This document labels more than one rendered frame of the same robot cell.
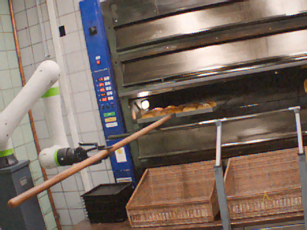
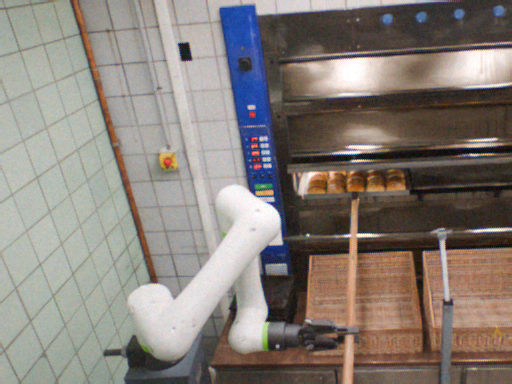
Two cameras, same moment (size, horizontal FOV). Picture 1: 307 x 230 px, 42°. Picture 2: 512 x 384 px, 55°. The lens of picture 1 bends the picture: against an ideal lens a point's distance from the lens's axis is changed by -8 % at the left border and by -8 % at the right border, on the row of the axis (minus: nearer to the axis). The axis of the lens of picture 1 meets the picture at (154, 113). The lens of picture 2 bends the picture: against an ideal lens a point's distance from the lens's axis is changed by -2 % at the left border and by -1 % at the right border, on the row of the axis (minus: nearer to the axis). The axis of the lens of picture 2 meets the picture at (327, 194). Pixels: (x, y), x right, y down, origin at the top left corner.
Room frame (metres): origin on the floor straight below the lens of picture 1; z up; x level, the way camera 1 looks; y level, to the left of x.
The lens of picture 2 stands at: (0.82, 0.61, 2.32)
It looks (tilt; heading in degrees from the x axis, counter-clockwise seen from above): 26 degrees down; 345
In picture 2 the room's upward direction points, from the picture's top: 5 degrees counter-clockwise
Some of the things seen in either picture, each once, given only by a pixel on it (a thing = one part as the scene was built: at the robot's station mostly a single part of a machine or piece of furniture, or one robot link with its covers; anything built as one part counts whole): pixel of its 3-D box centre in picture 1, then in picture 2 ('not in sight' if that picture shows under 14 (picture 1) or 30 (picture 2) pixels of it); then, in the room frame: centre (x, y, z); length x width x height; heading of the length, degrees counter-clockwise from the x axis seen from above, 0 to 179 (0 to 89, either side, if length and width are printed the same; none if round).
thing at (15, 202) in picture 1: (115, 147); (350, 315); (2.09, 0.22, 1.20); 1.71 x 0.03 x 0.03; 159
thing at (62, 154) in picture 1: (66, 156); (279, 335); (2.09, 0.47, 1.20); 0.12 x 0.06 x 0.09; 159
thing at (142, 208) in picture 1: (177, 193); (362, 300); (2.72, -0.05, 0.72); 0.56 x 0.49 x 0.28; 70
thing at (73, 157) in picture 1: (78, 155); (301, 335); (2.06, 0.40, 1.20); 0.09 x 0.07 x 0.08; 69
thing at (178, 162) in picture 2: not in sight; (170, 158); (3.27, 0.74, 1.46); 0.10 x 0.07 x 0.10; 69
